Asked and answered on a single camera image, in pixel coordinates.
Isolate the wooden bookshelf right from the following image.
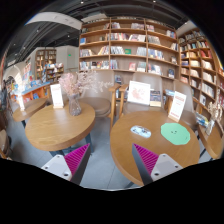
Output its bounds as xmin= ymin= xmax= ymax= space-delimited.
xmin=178 ymin=28 xmax=224 ymax=110

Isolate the grey upholstered chair middle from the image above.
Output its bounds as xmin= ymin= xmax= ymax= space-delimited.
xmin=119 ymin=72 xmax=165 ymax=117

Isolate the white red sign card right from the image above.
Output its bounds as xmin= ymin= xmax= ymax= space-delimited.
xmin=168 ymin=91 xmax=186 ymax=122

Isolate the round wooden table far left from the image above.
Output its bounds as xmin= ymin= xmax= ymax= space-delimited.
xmin=13 ymin=98 xmax=47 ymax=122

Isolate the dark book on chair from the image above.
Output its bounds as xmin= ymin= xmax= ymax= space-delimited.
xmin=150 ymin=91 xmax=161 ymax=107

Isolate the white sign card left table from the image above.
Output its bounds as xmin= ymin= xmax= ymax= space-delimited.
xmin=50 ymin=84 xmax=64 ymax=108

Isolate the large wooden bookshelf centre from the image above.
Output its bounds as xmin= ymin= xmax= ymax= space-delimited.
xmin=79 ymin=17 xmax=179 ymax=79

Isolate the white picture book on chair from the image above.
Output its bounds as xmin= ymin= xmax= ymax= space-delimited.
xmin=127 ymin=81 xmax=150 ymax=105

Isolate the green octagonal mat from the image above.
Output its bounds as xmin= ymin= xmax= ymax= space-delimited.
xmin=161 ymin=123 xmax=190 ymax=145

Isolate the glass vase with pink flowers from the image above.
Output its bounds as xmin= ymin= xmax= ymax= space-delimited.
xmin=59 ymin=71 xmax=96 ymax=116

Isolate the distant wooden bookshelf left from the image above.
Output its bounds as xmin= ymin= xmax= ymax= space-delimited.
xmin=35 ymin=49 xmax=64 ymax=83

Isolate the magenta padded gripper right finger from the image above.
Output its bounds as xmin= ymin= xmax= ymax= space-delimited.
xmin=132 ymin=144 xmax=182 ymax=185

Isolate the round wooden table far right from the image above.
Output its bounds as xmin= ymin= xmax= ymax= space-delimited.
xmin=198 ymin=124 xmax=224 ymax=159

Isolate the blue book display table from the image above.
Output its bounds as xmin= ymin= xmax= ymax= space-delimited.
xmin=22 ymin=82 xmax=50 ymax=102

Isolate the round wooden table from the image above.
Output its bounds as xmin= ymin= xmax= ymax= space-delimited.
xmin=13 ymin=98 xmax=47 ymax=122
xmin=110 ymin=111 xmax=200 ymax=186
xmin=198 ymin=124 xmax=224 ymax=159
xmin=25 ymin=103 xmax=95 ymax=152

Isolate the vase with dried flowers right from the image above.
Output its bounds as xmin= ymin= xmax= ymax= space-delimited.
xmin=206 ymin=101 xmax=222 ymax=135

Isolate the grey upholstered chair left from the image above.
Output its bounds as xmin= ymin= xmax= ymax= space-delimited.
xmin=59 ymin=69 xmax=121 ymax=128

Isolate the patterned computer mouse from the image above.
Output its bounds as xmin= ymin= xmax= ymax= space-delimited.
xmin=131 ymin=125 xmax=151 ymax=138

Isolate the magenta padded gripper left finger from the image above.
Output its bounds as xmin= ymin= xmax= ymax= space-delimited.
xmin=42 ymin=144 xmax=91 ymax=185

